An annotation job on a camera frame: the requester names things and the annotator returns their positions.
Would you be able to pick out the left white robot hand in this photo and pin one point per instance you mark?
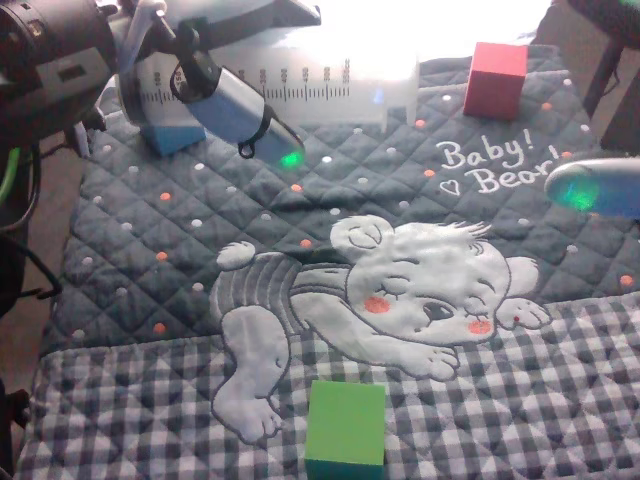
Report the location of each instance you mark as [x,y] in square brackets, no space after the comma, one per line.
[137,30]

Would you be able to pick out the large clear plastic syringe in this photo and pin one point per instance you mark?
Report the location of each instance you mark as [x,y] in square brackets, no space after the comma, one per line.
[320,90]

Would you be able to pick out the blue cube block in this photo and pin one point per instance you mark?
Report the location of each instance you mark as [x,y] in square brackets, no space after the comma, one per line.
[172,140]

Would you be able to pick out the grey quilt with bear print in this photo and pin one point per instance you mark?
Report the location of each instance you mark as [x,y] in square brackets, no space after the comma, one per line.
[150,300]

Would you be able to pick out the red cube block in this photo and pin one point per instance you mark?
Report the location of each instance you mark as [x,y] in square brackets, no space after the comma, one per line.
[495,80]

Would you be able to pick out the black clamp stand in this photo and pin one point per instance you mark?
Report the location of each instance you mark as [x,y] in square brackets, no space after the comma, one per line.
[10,415]

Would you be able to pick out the green cube block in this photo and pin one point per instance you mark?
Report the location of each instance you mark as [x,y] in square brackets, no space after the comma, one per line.
[345,420]

